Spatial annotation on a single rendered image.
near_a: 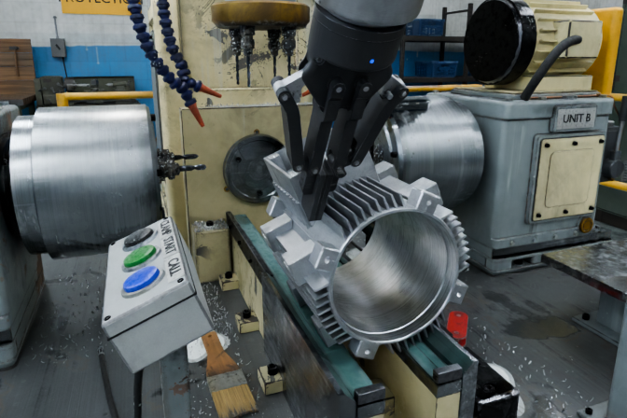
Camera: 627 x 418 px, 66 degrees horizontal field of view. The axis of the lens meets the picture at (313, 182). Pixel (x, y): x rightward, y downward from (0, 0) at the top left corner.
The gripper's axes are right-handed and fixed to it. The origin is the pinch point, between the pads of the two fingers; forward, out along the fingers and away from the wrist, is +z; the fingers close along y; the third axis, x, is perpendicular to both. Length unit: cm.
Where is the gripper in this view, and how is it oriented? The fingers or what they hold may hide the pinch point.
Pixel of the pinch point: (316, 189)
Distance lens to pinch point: 51.9
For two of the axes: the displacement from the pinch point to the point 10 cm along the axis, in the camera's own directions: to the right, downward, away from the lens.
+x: 3.0, 6.9, -6.6
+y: -9.4, 0.9, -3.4
